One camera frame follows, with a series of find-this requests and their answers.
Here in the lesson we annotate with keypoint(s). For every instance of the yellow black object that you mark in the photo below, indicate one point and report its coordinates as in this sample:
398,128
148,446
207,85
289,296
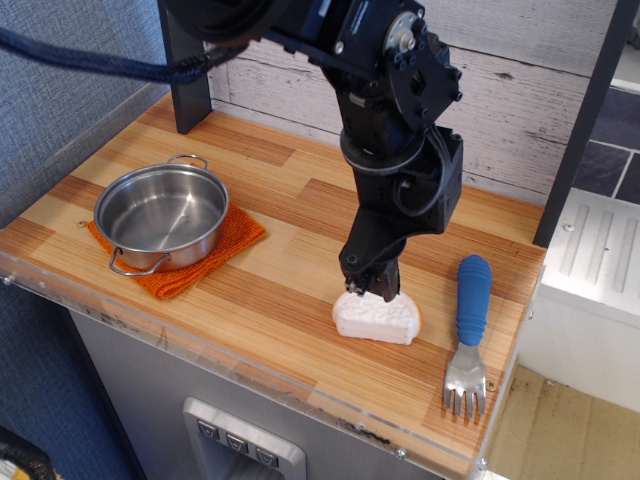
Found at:
21,459

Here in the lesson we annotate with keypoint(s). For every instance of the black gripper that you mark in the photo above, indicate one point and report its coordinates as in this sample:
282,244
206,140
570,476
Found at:
412,194

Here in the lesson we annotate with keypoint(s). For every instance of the white semicircle cheese shape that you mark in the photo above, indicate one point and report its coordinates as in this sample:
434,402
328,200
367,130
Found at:
370,317

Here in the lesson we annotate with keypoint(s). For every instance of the dark left post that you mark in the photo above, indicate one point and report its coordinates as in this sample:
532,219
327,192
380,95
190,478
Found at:
191,102

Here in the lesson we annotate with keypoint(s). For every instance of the stainless steel pot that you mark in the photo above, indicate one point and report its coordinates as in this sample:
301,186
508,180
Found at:
163,217

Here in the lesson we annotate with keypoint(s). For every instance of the dark right post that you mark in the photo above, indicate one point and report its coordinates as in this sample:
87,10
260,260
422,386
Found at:
598,86

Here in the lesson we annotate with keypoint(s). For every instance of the dark post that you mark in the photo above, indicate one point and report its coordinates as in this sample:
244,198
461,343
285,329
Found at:
191,102
598,86

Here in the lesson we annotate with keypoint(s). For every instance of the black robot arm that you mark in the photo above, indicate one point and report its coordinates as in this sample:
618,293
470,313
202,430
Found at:
393,79

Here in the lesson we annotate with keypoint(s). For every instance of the silver dispenser panel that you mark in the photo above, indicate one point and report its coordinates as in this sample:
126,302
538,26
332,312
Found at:
228,447

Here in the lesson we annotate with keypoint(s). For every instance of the orange cloth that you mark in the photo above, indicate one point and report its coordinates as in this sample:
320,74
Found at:
241,231

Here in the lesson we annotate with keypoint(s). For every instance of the white ridged sink unit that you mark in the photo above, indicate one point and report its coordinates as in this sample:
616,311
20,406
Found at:
582,328

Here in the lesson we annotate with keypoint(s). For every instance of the blue handled fork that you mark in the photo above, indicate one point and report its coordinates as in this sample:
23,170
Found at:
465,379

